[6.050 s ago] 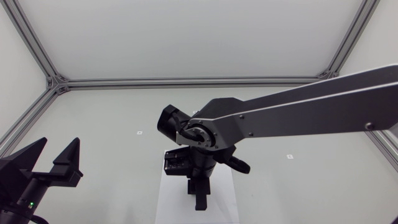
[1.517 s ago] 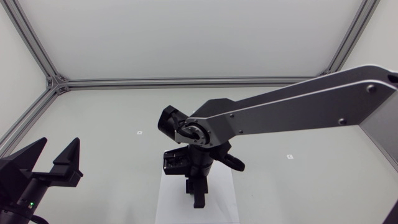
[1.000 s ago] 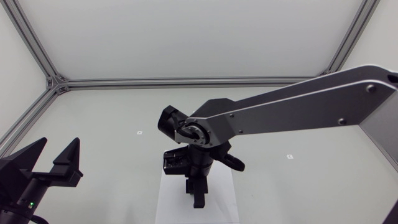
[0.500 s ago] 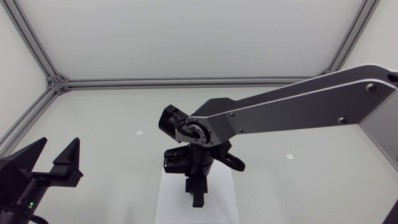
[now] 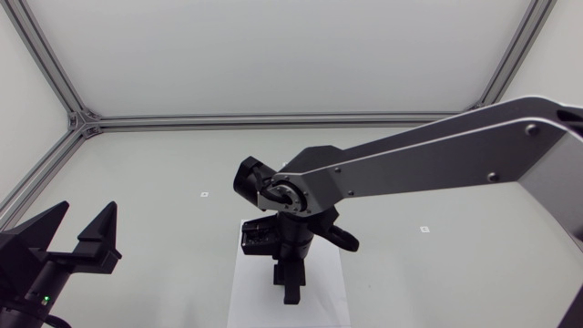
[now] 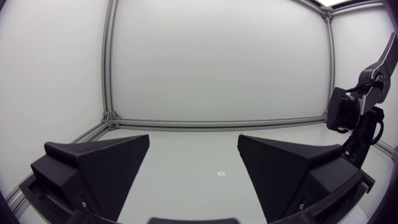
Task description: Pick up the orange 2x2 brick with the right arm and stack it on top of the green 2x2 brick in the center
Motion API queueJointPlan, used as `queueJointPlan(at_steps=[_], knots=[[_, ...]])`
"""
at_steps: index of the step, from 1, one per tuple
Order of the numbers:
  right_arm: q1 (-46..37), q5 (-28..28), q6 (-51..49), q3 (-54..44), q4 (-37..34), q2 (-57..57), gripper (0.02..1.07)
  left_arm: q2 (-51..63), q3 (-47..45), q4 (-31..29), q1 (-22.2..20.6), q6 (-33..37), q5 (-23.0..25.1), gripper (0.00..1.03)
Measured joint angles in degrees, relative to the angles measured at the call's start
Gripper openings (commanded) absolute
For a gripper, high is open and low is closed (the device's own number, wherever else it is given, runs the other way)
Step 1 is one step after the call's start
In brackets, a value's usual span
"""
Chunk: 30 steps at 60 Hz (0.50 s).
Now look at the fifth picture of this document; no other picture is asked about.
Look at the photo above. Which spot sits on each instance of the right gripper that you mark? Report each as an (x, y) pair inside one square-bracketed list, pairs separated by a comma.
[(289, 272)]

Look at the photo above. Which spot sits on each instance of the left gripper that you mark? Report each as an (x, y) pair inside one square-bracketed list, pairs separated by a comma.
[(54, 273)]

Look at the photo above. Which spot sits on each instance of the white paper sheet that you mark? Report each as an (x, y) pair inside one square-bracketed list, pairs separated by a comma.
[(255, 296)]

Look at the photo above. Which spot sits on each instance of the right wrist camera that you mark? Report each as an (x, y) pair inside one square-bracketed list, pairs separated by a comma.
[(259, 237)]

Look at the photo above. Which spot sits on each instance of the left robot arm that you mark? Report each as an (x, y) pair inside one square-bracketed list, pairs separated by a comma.
[(18, 316)]

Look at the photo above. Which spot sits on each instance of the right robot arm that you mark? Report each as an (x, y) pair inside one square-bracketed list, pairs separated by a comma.
[(410, 168)]

